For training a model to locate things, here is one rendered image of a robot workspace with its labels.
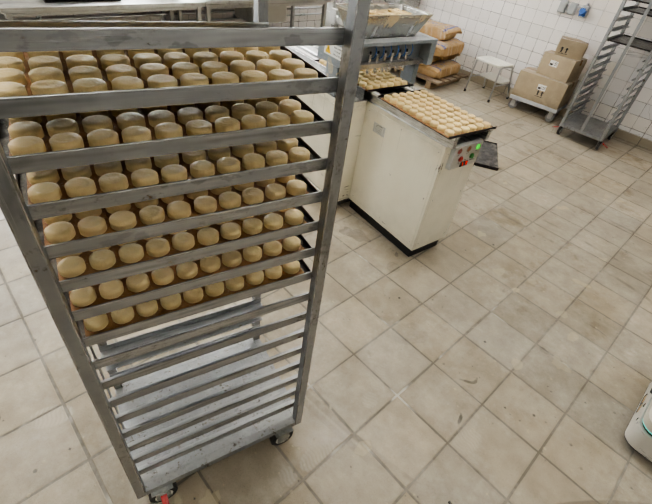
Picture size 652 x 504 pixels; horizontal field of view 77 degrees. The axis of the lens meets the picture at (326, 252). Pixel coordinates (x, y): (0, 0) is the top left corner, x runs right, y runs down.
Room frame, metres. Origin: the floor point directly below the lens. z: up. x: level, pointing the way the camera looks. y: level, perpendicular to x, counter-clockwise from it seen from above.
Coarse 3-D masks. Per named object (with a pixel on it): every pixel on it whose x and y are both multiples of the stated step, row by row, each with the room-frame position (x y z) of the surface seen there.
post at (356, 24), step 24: (360, 0) 0.84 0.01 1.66; (360, 24) 0.84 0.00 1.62; (360, 48) 0.85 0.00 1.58; (336, 96) 0.86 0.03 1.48; (336, 120) 0.85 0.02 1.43; (336, 144) 0.84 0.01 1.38; (336, 168) 0.84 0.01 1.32; (336, 192) 0.85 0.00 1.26; (312, 288) 0.85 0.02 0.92; (312, 312) 0.84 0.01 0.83; (312, 336) 0.85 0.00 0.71
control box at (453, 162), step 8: (464, 144) 2.23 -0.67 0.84; (472, 144) 2.25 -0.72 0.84; (480, 144) 2.31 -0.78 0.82; (456, 152) 2.17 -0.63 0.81; (464, 152) 2.22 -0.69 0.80; (472, 152) 2.28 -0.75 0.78; (448, 160) 2.18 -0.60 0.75; (456, 160) 2.19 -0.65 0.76; (464, 160) 2.24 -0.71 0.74; (472, 160) 2.30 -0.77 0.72; (448, 168) 2.17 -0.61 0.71
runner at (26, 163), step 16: (256, 128) 0.76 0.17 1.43; (272, 128) 0.78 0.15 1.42; (288, 128) 0.80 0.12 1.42; (304, 128) 0.82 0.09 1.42; (320, 128) 0.84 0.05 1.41; (128, 144) 0.63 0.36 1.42; (144, 144) 0.64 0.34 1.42; (160, 144) 0.66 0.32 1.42; (176, 144) 0.67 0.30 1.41; (192, 144) 0.69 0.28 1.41; (208, 144) 0.70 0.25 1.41; (224, 144) 0.72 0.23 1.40; (240, 144) 0.74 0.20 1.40; (16, 160) 0.53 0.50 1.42; (32, 160) 0.54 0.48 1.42; (48, 160) 0.56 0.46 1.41; (64, 160) 0.57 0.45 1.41; (80, 160) 0.58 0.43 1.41; (96, 160) 0.59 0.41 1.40; (112, 160) 0.61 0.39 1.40
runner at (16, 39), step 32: (0, 32) 0.55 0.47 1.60; (32, 32) 0.57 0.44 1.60; (64, 32) 0.60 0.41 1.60; (96, 32) 0.62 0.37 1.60; (128, 32) 0.64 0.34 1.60; (160, 32) 0.67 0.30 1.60; (192, 32) 0.70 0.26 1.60; (224, 32) 0.73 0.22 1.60; (256, 32) 0.76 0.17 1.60; (288, 32) 0.79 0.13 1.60; (320, 32) 0.83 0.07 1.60
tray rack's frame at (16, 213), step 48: (0, 144) 0.52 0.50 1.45; (0, 192) 0.49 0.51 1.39; (48, 288) 0.49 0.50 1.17; (96, 384) 0.50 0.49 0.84; (144, 384) 0.89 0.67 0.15; (192, 384) 0.93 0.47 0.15; (144, 432) 0.70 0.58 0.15; (240, 432) 0.76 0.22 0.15; (288, 432) 0.80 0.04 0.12; (144, 480) 0.54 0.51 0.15
